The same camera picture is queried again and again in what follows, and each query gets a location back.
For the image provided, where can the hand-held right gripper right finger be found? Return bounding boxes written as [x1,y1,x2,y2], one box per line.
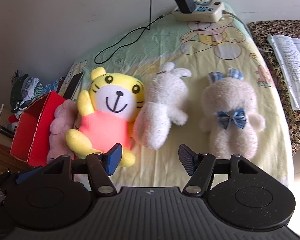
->
[178,144,261,197]

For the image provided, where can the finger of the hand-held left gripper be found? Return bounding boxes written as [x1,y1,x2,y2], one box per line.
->
[0,171,12,193]
[15,166,44,184]

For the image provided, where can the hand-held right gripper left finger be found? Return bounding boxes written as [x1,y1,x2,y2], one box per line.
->
[41,144,123,197]

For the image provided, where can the yellow plush tiger pink shirt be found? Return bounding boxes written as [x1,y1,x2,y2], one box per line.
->
[66,67,145,167]

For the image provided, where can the red cardboard box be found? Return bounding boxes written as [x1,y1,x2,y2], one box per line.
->
[9,91,67,167]

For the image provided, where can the cream plush rabbit blue bow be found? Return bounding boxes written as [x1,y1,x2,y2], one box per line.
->
[199,68,266,161]

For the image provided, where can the white plush rabbit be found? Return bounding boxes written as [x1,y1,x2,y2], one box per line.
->
[134,62,192,150]

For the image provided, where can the pink plush bear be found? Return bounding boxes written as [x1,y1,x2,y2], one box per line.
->
[46,99,82,165]

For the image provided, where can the black tablet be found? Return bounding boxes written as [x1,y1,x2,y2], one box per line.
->
[64,72,83,100]

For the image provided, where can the pile of clothes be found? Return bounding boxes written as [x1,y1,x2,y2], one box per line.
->
[10,71,65,113]

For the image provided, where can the floral patterned cloth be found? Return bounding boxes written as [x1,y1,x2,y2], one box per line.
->
[247,20,300,157]

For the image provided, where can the white printed papers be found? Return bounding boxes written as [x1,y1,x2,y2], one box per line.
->
[268,35,300,112]

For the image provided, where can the white power strip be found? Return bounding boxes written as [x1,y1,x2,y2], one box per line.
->
[172,0,225,22]

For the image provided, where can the grey power strip cable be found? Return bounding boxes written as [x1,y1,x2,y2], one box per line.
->
[224,10,252,34]

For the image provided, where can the black charging cable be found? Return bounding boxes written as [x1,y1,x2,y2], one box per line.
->
[94,0,184,65]

